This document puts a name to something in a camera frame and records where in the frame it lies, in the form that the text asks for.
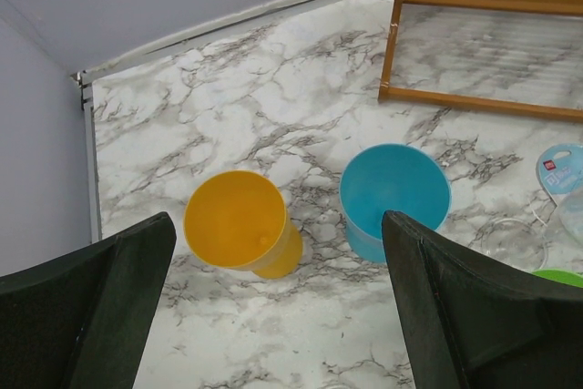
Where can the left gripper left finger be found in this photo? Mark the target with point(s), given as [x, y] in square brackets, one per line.
[82, 320]

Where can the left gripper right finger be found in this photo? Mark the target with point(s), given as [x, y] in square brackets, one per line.
[473, 322]

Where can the clear wine glass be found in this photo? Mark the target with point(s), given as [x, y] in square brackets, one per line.
[530, 239]

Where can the blue plastic wine glass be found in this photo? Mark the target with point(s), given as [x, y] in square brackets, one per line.
[390, 177]

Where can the yellow plastic wine glass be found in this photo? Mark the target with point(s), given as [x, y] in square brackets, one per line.
[238, 220]

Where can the green plastic wine glass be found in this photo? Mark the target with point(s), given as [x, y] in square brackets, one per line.
[561, 276]

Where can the wooden two-tier rack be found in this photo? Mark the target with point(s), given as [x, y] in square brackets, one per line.
[514, 57]

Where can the blue tool in blister pack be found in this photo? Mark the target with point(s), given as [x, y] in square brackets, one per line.
[559, 170]

